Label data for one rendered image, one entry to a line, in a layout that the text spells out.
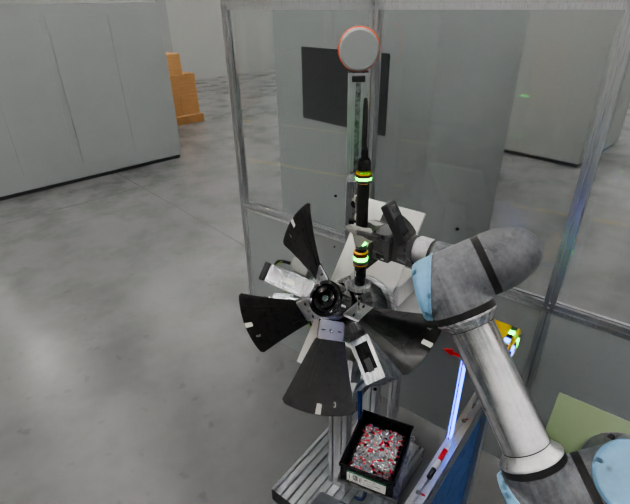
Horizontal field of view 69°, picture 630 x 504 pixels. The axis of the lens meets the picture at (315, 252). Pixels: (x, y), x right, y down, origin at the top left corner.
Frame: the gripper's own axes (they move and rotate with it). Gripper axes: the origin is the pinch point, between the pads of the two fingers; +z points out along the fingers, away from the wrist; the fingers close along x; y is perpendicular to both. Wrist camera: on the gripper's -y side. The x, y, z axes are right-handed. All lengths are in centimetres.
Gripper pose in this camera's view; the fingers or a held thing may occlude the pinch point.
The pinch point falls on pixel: (353, 222)
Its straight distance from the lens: 132.0
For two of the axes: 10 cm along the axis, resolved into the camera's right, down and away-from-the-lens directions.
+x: 6.1, -3.9, 6.9
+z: -7.9, -2.9, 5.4
